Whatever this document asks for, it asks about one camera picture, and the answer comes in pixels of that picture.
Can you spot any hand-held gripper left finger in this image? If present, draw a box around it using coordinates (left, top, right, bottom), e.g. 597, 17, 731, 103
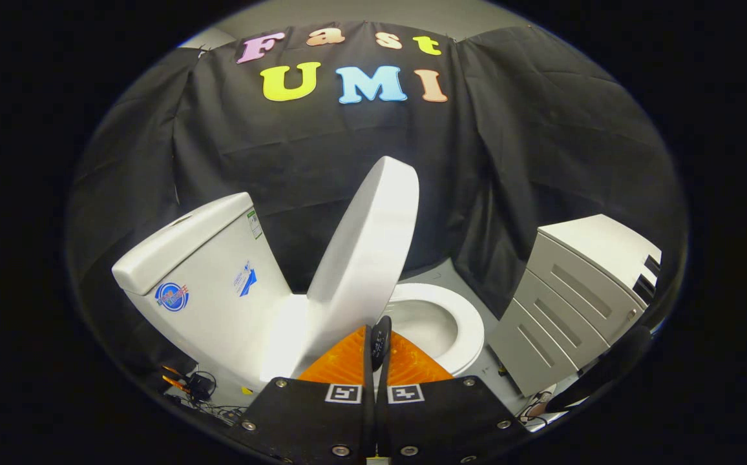
228, 325, 375, 465

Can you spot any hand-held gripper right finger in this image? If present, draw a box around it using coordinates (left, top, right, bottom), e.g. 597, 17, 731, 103
377, 329, 529, 465

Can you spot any tangle of floor cables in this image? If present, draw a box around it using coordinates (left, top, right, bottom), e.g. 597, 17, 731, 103
160, 365, 249, 422

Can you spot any black backdrop cloth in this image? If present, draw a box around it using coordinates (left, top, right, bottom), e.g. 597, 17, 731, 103
67, 21, 688, 388

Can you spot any white toilet with tank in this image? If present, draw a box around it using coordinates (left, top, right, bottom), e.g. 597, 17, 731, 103
112, 192, 485, 389

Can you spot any black round lid handle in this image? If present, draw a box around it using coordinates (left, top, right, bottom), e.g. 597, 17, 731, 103
371, 315, 393, 373

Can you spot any grey drawer cabinet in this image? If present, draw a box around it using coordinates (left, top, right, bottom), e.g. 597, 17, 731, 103
489, 214, 662, 398

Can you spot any black power adapter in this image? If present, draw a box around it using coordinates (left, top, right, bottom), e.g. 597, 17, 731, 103
186, 373, 216, 402

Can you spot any white toilet lid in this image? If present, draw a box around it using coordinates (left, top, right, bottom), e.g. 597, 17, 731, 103
306, 156, 421, 364

